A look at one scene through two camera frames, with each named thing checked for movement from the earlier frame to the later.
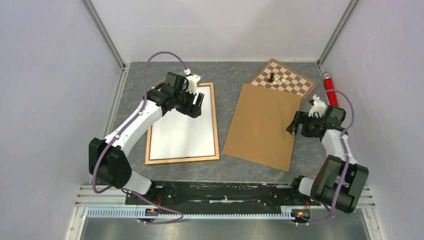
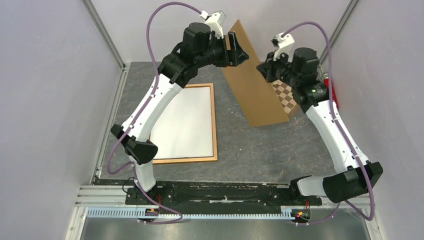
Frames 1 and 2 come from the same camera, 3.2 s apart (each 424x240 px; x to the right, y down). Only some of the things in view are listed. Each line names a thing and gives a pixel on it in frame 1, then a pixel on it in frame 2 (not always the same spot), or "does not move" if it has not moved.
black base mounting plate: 216,194 does not move
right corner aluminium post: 336,33 does not move
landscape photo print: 176,134 does not move
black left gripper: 192,110 to 234,57
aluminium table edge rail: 89,197 does not move
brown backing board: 258,133 to 255,93
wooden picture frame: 149,161 does not move
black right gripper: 302,117 to 267,68
